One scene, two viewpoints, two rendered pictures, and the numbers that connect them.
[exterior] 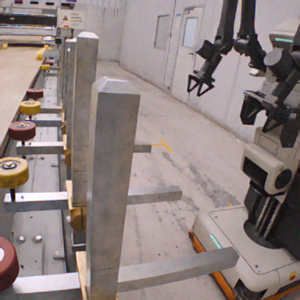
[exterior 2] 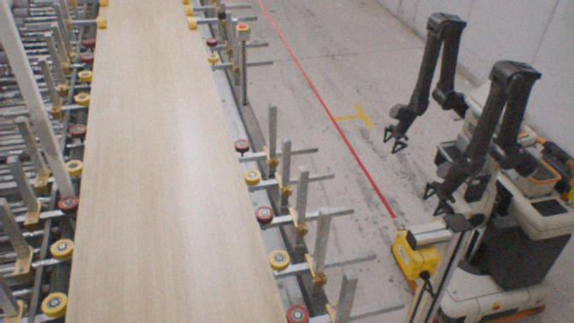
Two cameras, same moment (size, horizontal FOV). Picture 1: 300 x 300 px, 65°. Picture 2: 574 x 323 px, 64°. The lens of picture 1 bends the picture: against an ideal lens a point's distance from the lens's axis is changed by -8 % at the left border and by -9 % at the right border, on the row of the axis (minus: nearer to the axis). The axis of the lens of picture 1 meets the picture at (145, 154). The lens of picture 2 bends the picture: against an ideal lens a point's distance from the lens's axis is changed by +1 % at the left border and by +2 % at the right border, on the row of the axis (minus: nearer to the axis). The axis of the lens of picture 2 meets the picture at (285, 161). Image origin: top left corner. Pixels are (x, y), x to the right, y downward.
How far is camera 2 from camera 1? 1.32 m
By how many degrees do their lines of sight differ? 15
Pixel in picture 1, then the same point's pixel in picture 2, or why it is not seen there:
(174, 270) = (371, 311)
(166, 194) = (366, 257)
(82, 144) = (322, 249)
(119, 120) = (353, 284)
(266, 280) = (463, 308)
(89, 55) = (327, 220)
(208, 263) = (388, 308)
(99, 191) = (346, 296)
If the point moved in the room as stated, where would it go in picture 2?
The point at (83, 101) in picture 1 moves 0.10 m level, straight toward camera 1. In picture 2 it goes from (324, 235) to (330, 256)
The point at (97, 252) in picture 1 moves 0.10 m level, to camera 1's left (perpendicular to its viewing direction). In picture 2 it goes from (343, 311) to (313, 308)
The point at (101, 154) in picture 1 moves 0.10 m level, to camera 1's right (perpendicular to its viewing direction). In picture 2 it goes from (348, 290) to (379, 294)
